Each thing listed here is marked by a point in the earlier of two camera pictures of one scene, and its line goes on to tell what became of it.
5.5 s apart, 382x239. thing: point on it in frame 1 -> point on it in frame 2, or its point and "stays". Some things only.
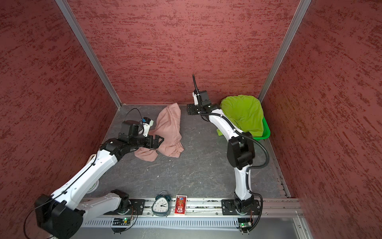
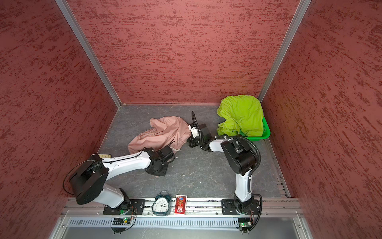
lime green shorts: [245, 112] stays
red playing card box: [180, 204] stays
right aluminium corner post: [297, 19] stays
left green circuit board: [121, 221] stays
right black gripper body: [200, 106] -> [198, 141]
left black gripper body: [138, 141] -> [159, 171]
